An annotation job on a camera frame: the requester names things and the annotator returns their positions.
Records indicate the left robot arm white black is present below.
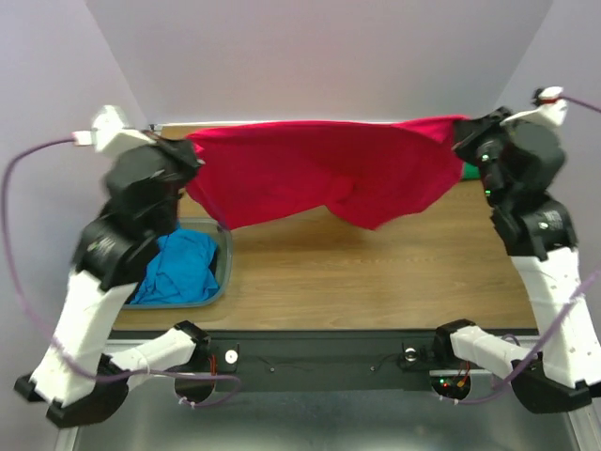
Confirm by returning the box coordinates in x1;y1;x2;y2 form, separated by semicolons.
14;139;209;429

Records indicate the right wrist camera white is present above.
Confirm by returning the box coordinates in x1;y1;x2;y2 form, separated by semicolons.
501;86;568;129

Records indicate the folded green t shirt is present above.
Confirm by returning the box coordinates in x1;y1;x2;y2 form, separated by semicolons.
461;163;481;181

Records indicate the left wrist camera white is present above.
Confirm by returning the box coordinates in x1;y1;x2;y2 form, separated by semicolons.
71;105;156;158

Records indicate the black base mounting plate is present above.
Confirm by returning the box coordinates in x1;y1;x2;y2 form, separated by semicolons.
154;329;489;394

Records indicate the teal plastic bin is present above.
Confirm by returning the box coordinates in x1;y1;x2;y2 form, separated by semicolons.
123;217;233;310

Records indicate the blue t shirt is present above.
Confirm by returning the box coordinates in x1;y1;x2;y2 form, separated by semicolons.
129;227;220;305

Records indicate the red t shirt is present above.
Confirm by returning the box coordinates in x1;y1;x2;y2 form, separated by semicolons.
187;116;463;230

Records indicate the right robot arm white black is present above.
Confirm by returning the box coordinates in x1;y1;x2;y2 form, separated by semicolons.
432;108;600;413

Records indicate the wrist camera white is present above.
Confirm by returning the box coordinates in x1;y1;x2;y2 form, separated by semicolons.
501;86;568;129
71;105;156;158

